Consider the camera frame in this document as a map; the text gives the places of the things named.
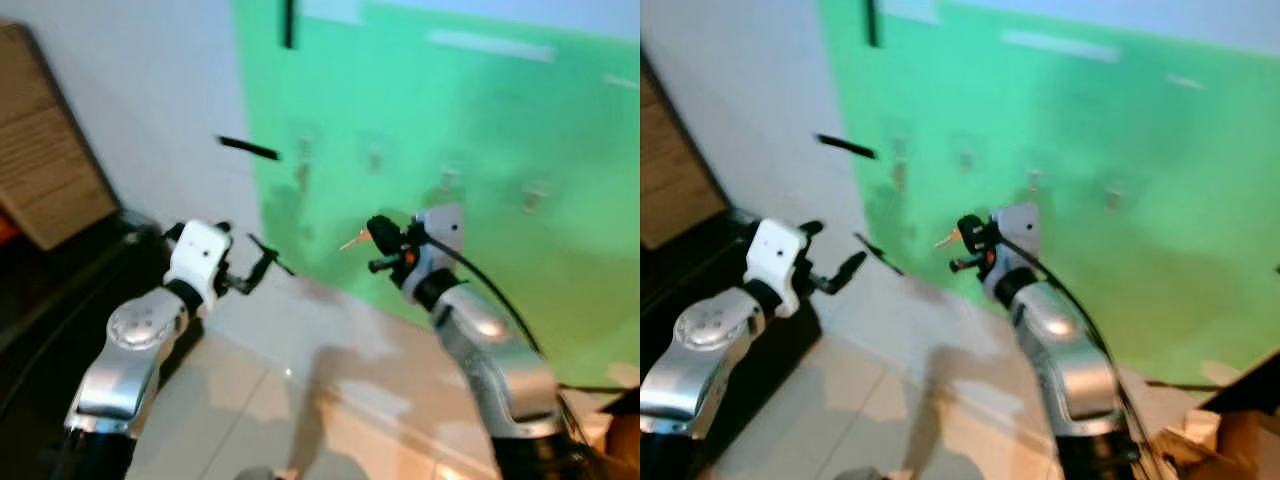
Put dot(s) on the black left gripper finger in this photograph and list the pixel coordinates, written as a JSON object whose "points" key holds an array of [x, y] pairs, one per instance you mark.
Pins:
{"points": [[853, 268], [264, 266]]}

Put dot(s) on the orange key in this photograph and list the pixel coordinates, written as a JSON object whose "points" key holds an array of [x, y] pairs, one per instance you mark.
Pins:
{"points": [[355, 241], [949, 240]]}

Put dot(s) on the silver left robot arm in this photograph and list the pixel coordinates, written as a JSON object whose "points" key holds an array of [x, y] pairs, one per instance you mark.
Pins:
{"points": [[130, 345], [700, 345]]}

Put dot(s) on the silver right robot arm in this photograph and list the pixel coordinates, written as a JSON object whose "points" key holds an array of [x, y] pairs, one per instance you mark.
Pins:
{"points": [[1070, 345], [490, 345]]}

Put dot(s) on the black low furniture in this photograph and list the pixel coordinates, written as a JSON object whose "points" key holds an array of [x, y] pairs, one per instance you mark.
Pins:
{"points": [[685, 275], [60, 290]]}

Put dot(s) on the green backdrop sheet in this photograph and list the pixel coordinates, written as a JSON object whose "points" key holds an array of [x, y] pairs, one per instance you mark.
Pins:
{"points": [[500, 130], [1100, 130]]}

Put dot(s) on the brown wooden cabinet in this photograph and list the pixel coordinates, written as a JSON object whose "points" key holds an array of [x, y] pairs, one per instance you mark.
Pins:
{"points": [[675, 180], [45, 150]]}

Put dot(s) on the black upright bar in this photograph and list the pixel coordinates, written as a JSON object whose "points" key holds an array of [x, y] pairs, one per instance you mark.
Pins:
{"points": [[873, 24], [289, 25]]}

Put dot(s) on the brown cardboard box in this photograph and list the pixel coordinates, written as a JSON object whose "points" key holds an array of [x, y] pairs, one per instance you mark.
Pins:
{"points": [[1225, 440], [605, 430]]}

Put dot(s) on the thin black wall strip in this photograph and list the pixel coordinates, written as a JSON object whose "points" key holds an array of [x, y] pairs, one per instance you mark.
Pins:
{"points": [[284, 265], [885, 258]]}

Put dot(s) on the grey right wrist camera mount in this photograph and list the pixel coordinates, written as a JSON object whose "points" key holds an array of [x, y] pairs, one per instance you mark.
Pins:
{"points": [[1017, 235], [440, 235]]}

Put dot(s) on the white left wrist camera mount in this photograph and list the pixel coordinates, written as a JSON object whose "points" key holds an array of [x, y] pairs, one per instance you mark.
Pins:
{"points": [[198, 258], [780, 258]]}

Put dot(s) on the small wall hook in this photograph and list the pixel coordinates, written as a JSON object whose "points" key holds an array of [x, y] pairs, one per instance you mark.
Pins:
{"points": [[1113, 196], [450, 181], [536, 197], [1035, 180]]}

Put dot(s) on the wide black wall strip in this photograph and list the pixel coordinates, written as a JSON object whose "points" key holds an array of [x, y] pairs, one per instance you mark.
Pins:
{"points": [[846, 146], [248, 148]]}

